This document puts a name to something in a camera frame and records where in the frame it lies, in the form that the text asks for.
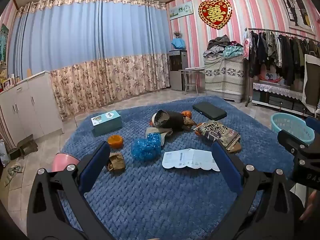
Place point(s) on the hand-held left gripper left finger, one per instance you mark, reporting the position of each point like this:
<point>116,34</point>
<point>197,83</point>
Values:
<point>96,165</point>

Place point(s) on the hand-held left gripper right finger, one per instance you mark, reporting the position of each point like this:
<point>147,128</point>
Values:
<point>226,165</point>

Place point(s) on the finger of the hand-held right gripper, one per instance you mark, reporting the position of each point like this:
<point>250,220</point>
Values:
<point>313,123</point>
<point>290,140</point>

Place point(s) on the light blue plastic basket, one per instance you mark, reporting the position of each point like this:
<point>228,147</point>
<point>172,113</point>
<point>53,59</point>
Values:
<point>287,125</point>

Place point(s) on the orange peel cup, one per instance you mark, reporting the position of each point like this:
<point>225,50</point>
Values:
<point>115,141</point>

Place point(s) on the patterned snack bag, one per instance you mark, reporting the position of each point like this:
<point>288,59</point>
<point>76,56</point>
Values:
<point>215,132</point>

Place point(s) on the blue plastic bag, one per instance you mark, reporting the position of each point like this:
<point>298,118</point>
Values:
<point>146,147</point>

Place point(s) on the orange toy figure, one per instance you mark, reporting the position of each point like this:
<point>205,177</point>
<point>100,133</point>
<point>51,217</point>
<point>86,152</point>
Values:
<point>187,114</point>

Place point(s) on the person's right hand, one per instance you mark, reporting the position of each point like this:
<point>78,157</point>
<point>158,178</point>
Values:
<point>310,205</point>

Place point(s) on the crumpled brown paper bag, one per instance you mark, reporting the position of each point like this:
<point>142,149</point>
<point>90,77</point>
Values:
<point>116,163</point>

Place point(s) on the pink stool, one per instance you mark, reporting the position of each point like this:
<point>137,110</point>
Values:
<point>62,161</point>

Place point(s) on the white paper sheet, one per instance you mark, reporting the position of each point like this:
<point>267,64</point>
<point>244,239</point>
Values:
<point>190,158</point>

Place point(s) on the low dark cabinet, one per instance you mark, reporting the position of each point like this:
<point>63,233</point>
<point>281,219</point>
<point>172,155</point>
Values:
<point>280,103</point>

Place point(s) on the brown board on stand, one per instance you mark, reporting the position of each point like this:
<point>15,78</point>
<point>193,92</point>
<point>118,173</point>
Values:
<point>312,85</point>

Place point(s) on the teal cardboard box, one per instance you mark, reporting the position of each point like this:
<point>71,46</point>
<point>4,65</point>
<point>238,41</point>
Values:
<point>107,127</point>

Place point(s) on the white lace cloth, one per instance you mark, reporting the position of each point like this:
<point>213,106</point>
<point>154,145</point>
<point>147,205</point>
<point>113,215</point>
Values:
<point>275,88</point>

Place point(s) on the brown crumpled wrapper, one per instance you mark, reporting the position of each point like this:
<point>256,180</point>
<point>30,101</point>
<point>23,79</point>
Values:
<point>190,123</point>

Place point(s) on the black flat case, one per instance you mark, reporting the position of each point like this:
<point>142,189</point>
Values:
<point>210,110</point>

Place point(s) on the red curved toy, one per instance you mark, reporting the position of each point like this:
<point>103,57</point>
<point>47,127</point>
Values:
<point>272,80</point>

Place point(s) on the blue knitted rug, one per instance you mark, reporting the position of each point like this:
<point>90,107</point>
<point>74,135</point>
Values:
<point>150,192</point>

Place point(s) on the dark olive cloth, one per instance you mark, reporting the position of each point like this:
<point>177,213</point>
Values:
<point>25,147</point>

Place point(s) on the row of hanging clothes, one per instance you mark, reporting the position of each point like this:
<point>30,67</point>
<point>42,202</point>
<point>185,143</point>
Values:
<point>282,52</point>

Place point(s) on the white cabinet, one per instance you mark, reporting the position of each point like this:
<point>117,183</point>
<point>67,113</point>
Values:
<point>37,105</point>

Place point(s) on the cloth covered cabinet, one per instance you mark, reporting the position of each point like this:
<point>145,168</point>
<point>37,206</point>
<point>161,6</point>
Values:
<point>222,75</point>

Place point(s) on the metal clothes rack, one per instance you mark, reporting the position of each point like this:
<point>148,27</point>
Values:
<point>275,31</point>

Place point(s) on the small metal table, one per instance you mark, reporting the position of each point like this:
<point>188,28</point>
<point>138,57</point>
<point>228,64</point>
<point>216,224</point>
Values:
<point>192,69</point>

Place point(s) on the pink hanging bag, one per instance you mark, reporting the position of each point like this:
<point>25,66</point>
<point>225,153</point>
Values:
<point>246,46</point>

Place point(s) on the grey water dispenser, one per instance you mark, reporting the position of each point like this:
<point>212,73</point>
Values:
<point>177,72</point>

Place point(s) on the pile of clothes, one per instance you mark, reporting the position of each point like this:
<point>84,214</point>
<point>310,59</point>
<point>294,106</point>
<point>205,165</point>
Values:
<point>220,46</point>

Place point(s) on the blue floral curtain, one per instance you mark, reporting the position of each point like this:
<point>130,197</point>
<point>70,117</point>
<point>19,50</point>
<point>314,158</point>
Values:
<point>87,42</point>

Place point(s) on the blue bottle cover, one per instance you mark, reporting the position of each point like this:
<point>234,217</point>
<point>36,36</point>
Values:
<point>178,43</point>

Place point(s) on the small potted plant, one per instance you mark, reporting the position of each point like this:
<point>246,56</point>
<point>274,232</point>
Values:
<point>177,34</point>

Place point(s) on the framed wall poster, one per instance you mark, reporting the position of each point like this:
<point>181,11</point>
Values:
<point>295,7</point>

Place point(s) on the photo frame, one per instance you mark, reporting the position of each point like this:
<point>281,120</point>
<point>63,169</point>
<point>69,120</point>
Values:
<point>6,83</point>

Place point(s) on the red heart wall decoration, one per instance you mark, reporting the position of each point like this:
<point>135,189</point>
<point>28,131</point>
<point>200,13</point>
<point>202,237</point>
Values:
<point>215,13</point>

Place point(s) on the teal wall picture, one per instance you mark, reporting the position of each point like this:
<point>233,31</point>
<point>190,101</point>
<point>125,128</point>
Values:
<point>3,45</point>

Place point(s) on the panoramic wall picture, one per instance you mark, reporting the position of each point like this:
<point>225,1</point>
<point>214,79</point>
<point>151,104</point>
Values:
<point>181,10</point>

